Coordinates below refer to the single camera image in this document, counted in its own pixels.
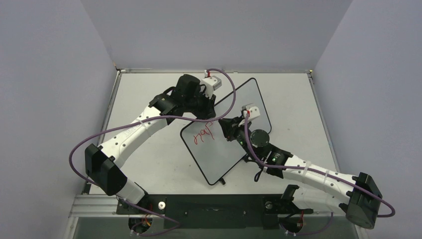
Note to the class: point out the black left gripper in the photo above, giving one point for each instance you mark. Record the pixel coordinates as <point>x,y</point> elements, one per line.
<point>208,111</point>

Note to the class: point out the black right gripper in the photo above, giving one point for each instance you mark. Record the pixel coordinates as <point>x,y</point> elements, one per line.
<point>231,128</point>

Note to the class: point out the white whiteboard with black frame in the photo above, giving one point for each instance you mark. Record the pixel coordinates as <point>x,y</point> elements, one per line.
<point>212,153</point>

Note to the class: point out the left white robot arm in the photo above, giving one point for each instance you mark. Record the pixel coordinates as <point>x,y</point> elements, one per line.
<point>104,162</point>

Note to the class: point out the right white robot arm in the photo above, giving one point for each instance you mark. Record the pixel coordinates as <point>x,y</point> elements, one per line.
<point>357,196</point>

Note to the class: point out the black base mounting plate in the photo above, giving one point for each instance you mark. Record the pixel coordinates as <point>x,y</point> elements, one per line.
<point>211,211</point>

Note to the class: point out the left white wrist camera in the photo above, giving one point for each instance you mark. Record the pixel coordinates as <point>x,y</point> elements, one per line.
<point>211,84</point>

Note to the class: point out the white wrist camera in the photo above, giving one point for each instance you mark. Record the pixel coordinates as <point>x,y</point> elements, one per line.
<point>250,111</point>
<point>211,84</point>

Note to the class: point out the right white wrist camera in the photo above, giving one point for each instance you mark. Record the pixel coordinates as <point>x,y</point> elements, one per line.
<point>250,111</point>

